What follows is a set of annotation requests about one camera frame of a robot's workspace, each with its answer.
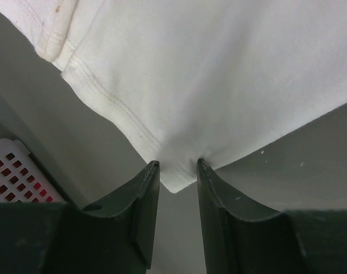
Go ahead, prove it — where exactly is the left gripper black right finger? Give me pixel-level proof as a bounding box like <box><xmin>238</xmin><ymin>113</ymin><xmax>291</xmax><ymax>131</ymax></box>
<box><xmin>197</xmin><ymin>160</ymin><xmax>347</xmax><ymax>273</ymax></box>

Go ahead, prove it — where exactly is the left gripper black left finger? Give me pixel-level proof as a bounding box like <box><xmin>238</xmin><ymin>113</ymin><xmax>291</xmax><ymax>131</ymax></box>
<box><xmin>0</xmin><ymin>161</ymin><xmax>160</xmax><ymax>273</ymax></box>

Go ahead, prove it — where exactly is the white t shirt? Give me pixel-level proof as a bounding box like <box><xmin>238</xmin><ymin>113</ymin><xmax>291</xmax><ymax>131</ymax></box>
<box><xmin>0</xmin><ymin>1</ymin><xmax>347</xmax><ymax>193</ymax></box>

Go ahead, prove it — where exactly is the white plastic laundry basket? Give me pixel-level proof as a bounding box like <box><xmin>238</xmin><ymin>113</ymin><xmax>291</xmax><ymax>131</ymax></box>
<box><xmin>0</xmin><ymin>139</ymin><xmax>65</xmax><ymax>203</ymax></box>

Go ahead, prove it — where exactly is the red t shirt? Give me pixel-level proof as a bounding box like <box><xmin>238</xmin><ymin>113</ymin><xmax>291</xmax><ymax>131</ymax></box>
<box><xmin>0</xmin><ymin>152</ymin><xmax>57</xmax><ymax>203</ymax></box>

